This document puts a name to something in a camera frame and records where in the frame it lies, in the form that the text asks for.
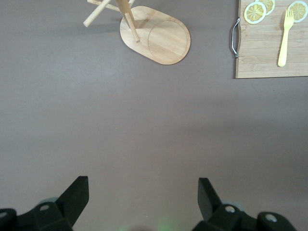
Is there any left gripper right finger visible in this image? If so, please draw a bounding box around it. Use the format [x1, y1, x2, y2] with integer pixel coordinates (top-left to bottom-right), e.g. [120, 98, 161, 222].
[192, 178, 297, 231]

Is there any wooden mug tree rack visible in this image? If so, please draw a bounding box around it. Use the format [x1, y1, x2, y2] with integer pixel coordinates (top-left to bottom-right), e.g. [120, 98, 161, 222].
[83, 0, 192, 65]

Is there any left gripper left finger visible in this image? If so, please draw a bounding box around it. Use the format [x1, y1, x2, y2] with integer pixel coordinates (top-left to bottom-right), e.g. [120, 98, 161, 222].
[0, 176, 90, 231]

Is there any brown table mat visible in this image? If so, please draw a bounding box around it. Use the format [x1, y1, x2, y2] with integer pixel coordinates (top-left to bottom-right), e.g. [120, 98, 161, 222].
[0, 0, 308, 231]

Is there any yellow plastic fork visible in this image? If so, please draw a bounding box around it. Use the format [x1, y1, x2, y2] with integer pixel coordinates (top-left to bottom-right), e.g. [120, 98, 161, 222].
[278, 9, 295, 67]

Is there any wooden cutting board metal handle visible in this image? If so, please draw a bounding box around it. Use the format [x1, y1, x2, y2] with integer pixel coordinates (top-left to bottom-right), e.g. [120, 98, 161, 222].
[231, 0, 308, 79]

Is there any lemon slice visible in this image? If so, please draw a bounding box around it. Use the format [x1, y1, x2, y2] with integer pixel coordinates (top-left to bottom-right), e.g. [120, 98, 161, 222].
[255, 0, 276, 15]
[244, 2, 267, 25]
[287, 0, 308, 24]

